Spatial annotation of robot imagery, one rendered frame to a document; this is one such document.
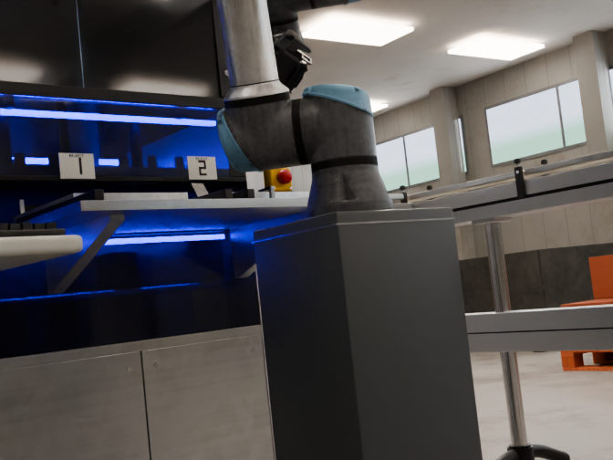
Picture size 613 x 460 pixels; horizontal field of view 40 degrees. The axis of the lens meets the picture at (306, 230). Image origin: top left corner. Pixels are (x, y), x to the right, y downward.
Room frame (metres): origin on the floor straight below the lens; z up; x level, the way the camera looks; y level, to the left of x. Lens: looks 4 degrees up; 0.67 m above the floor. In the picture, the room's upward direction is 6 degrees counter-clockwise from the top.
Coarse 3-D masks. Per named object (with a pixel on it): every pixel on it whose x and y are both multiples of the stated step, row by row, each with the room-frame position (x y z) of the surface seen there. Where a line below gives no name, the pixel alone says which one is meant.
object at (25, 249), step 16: (0, 240) 1.25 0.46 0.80; (16, 240) 1.27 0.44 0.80; (32, 240) 1.28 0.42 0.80; (48, 240) 1.30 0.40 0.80; (64, 240) 1.32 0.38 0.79; (80, 240) 1.34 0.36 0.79; (0, 256) 1.26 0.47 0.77; (16, 256) 1.29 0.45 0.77; (32, 256) 1.33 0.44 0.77; (48, 256) 1.36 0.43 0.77
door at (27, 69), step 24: (0, 0) 1.82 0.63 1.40; (24, 0) 1.86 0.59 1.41; (48, 0) 1.89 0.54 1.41; (72, 0) 1.93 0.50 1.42; (0, 24) 1.82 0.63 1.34; (24, 24) 1.85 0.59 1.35; (48, 24) 1.89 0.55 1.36; (72, 24) 1.93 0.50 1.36; (0, 48) 1.82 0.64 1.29; (24, 48) 1.85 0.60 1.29; (48, 48) 1.89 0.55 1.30; (72, 48) 1.92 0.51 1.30; (0, 72) 1.81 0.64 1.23; (24, 72) 1.85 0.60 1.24; (48, 72) 1.88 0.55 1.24; (72, 72) 1.92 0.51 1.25
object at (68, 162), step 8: (64, 160) 1.88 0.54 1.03; (72, 160) 1.90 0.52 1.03; (88, 160) 1.92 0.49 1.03; (64, 168) 1.88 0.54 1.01; (72, 168) 1.90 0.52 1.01; (88, 168) 1.92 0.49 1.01; (64, 176) 1.88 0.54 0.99; (72, 176) 1.90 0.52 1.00; (80, 176) 1.91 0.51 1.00; (88, 176) 1.92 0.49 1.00
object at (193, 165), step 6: (192, 156) 2.10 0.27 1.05; (198, 156) 2.11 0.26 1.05; (192, 162) 2.10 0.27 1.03; (198, 162) 2.11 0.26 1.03; (210, 162) 2.14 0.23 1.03; (192, 168) 2.10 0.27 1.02; (198, 168) 2.11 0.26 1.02; (210, 168) 2.13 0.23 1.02; (192, 174) 2.10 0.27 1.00; (198, 174) 2.11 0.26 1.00; (210, 174) 2.13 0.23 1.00; (216, 174) 2.15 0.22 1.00
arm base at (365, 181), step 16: (336, 160) 1.37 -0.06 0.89; (352, 160) 1.37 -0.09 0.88; (368, 160) 1.38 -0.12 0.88; (320, 176) 1.39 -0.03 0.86; (336, 176) 1.37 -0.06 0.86; (352, 176) 1.37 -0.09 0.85; (368, 176) 1.38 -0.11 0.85; (320, 192) 1.38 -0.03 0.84; (336, 192) 1.37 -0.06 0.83; (352, 192) 1.36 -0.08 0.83; (368, 192) 1.36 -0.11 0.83; (384, 192) 1.39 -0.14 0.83; (320, 208) 1.37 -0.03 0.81; (336, 208) 1.36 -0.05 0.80; (352, 208) 1.35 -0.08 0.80; (368, 208) 1.36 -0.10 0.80; (384, 208) 1.38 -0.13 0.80
